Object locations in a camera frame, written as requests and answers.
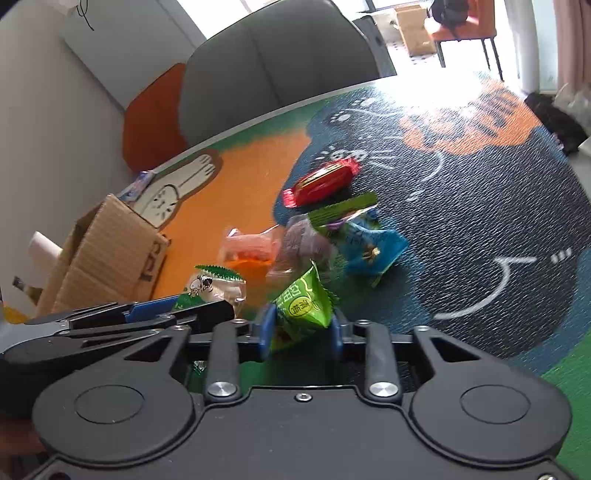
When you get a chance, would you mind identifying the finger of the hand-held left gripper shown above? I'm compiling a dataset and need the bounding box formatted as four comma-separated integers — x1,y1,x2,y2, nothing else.
60,300,236,340
25,298,185,328

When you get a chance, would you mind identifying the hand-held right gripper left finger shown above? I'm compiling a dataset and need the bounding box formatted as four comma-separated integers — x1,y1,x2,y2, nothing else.
115,305,278,401

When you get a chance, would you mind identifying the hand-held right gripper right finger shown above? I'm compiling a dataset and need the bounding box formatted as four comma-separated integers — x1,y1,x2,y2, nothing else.
327,308,522,400

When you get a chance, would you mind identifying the white green cartoon snack packet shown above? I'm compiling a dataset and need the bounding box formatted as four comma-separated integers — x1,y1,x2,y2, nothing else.
173,264,247,319

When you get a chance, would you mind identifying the bright green snack packet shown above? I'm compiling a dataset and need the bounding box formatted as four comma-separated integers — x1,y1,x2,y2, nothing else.
268,261,340,354

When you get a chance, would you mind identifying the brown cardboard box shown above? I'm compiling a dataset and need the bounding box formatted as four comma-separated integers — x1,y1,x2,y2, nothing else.
34,194,171,319

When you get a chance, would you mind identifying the orange and clear snack packet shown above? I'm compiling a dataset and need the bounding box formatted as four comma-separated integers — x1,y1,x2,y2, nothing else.
222,226,278,278

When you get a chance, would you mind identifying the glass bottle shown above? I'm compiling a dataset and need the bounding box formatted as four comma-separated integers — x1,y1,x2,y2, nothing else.
11,276,44,305

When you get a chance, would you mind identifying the clear greyish snack packet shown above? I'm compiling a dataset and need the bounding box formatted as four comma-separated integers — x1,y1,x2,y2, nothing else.
268,215,340,282

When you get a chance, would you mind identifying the blue snack packet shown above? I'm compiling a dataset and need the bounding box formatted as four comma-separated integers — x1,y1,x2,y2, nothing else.
339,210,410,288

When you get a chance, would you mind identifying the white paper towel roll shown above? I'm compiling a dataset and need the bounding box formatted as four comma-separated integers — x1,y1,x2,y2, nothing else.
28,231,63,266

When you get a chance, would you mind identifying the small purple printed packet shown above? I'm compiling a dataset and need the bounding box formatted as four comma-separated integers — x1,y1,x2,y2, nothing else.
117,171,158,201

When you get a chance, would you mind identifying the dark green edged snack packet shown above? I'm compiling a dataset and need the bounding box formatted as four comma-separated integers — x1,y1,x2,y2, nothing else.
308,191,379,232

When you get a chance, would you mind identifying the red snack packet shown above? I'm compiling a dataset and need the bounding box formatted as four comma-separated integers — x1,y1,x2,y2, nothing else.
283,157,361,209

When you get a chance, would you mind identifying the orange upholstered chair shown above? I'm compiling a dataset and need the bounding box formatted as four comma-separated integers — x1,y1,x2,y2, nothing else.
122,62,188,174

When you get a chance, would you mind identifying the grey upholstered chair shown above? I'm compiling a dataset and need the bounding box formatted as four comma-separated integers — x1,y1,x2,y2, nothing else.
178,0,398,148

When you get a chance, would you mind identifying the black mat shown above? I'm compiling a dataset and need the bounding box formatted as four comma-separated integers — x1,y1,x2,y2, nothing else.
524,92,589,155

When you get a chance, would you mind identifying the small open cardboard carton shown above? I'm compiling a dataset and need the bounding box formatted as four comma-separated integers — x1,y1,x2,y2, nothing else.
394,4,437,57

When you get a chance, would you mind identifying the crumpled white plastic bag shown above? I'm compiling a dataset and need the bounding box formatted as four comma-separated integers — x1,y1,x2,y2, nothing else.
554,83,591,121

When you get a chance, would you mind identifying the orange chair with black legs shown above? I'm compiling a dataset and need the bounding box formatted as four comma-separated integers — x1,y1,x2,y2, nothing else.
425,0,506,81

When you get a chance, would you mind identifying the black backpack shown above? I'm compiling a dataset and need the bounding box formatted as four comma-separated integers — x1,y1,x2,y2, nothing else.
429,0,469,28

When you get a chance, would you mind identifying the pink curtain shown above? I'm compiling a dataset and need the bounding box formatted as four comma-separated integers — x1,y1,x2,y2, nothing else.
556,0,591,93

